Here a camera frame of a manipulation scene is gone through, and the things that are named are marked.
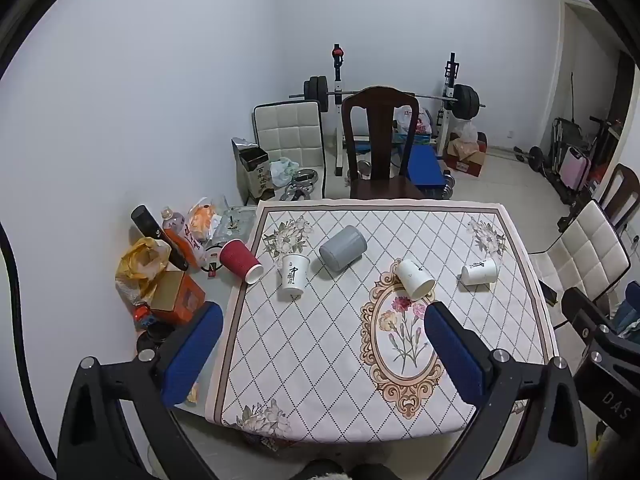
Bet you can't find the white cup with black print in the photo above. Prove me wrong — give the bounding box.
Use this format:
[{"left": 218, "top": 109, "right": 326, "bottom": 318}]
[
  {"left": 460, "top": 258, "right": 499, "bottom": 286},
  {"left": 278, "top": 253, "right": 311, "bottom": 301}
]

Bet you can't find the grey plastic cup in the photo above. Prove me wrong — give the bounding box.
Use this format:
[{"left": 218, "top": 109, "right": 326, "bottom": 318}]
[{"left": 319, "top": 225, "right": 368, "bottom": 271}]

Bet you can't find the red paper cup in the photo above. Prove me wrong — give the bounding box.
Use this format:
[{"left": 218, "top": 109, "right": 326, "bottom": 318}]
[{"left": 219, "top": 239, "right": 264, "bottom": 285}]

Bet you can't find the white padded chair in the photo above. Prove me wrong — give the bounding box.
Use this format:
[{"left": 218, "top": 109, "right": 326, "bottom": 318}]
[
  {"left": 252, "top": 101, "right": 327, "bottom": 200},
  {"left": 527, "top": 200, "right": 632, "bottom": 318}
]

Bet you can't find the barbell with black plates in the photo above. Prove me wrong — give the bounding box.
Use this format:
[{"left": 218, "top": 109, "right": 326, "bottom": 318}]
[{"left": 288, "top": 75, "right": 487, "bottom": 120}]

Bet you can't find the white red plastic bag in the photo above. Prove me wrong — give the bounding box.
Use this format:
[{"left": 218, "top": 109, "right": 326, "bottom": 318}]
[{"left": 393, "top": 105, "right": 433, "bottom": 136}]

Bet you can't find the brown cardboard box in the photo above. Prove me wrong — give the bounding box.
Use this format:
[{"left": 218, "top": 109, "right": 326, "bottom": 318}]
[{"left": 443, "top": 131, "right": 488, "bottom": 177}]

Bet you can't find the brown gift bag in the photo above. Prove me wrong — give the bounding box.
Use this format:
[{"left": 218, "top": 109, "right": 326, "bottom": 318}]
[{"left": 231, "top": 137, "right": 276, "bottom": 205}]

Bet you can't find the small barbell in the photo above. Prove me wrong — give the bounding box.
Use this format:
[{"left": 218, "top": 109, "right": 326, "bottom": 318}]
[{"left": 513, "top": 145, "right": 547, "bottom": 167}]

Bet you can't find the black cable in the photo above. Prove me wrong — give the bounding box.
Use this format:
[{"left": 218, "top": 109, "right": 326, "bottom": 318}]
[{"left": 0, "top": 220, "right": 56, "bottom": 466}]

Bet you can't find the plain white paper cup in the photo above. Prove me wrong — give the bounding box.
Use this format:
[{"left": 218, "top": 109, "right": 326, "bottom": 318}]
[{"left": 395, "top": 258, "right": 437, "bottom": 301}]

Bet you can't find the blue weight bench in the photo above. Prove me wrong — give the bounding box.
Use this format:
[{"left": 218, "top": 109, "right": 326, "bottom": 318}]
[{"left": 406, "top": 145, "right": 446, "bottom": 190}]

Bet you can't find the orange snack bag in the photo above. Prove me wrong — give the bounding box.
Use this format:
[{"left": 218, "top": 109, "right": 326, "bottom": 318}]
[{"left": 187, "top": 199, "right": 222, "bottom": 241}]

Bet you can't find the white barbell rack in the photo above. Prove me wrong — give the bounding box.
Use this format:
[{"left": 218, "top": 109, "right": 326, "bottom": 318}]
[{"left": 330, "top": 43, "right": 462, "bottom": 177}]

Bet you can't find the dark wooden chair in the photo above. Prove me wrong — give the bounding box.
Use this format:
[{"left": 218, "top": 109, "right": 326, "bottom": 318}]
[
  {"left": 341, "top": 86, "right": 426, "bottom": 201},
  {"left": 597, "top": 163, "right": 640, "bottom": 233}
]

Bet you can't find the black bottle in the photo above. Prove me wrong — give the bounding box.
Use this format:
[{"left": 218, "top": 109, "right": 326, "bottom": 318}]
[{"left": 131, "top": 204, "right": 190, "bottom": 272}]

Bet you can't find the orange cardboard box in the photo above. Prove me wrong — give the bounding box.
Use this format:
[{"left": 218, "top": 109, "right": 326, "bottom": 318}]
[{"left": 150, "top": 270, "right": 207, "bottom": 325}]

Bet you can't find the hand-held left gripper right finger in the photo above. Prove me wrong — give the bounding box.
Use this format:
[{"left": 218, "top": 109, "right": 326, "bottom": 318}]
[{"left": 424, "top": 302, "right": 590, "bottom": 480}]

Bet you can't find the pink suitcase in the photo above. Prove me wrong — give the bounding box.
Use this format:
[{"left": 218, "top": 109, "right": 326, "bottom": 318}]
[{"left": 558, "top": 145, "right": 592, "bottom": 192}]

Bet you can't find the pale green cloth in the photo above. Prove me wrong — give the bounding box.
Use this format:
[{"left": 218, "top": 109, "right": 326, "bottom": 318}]
[{"left": 270, "top": 157, "right": 301, "bottom": 187}]

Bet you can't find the floral diamond pattern tablecloth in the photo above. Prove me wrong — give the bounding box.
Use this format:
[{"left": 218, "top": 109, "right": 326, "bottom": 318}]
[{"left": 207, "top": 199, "right": 559, "bottom": 445}]

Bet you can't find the blue cloth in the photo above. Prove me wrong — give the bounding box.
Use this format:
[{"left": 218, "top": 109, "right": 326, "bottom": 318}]
[{"left": 612, "top": 282, "right": 640, "bottom": 346}]

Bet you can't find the black folded cart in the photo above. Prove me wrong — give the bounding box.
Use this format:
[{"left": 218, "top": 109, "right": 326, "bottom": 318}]
[{"left": 551, "top": 117, "right": 583, "bottom": 171}]

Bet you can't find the black scooter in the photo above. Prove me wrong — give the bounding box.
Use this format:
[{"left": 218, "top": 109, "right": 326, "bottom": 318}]
[{"left": 582, "top": 116, "right": 626, "bottom": 181}]

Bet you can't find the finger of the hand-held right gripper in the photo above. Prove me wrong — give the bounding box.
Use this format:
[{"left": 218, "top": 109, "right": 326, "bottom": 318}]
[{"left": 561, "top": 287, "right": 619, "bottom": 343}]

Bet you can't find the clear plastic bag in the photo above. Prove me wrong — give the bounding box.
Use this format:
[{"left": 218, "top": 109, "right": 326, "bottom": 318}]
[{"left": 212, "top": 205, "right": 256, "bottom": 246}]

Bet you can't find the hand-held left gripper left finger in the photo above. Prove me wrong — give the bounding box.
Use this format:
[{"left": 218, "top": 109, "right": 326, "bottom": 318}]
[{"left": 56, "top": 301, "right": 226, "bottom": 480}]

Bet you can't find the orange drink bottle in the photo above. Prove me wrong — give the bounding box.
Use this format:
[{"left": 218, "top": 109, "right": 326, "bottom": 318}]
[{"left": 160, "top": 206, "right": 207, "bottom": 267}]

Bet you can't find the yellow plastic bag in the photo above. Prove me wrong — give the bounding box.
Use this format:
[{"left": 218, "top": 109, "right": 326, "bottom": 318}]
[{"left": 115, "top": 237, "right": 172, "bottom": 305}]

